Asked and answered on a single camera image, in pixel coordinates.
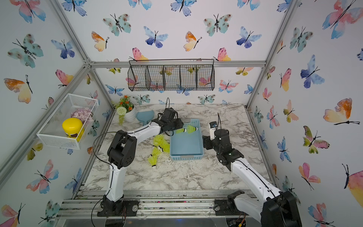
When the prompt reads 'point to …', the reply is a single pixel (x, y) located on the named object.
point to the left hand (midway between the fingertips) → (183, 122)
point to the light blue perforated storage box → (185, 146)
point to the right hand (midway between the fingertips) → (210, 133)
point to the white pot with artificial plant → (125, 109)
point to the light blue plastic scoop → (145, 116)
